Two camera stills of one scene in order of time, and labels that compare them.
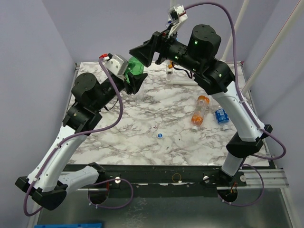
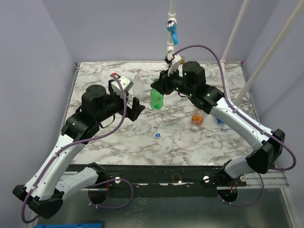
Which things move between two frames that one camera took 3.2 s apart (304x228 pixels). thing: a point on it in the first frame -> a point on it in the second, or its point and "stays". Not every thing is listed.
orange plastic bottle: [197, 118] stays
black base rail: [164, 181] stays
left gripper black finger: [136, 80] -> [136, 109]
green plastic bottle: [134, 67] -> [156, 99]
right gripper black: [159, 48] -> [160, 82]
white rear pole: [237, 24] stays
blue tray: [70, 225] stays
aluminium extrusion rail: [272, 178] stays
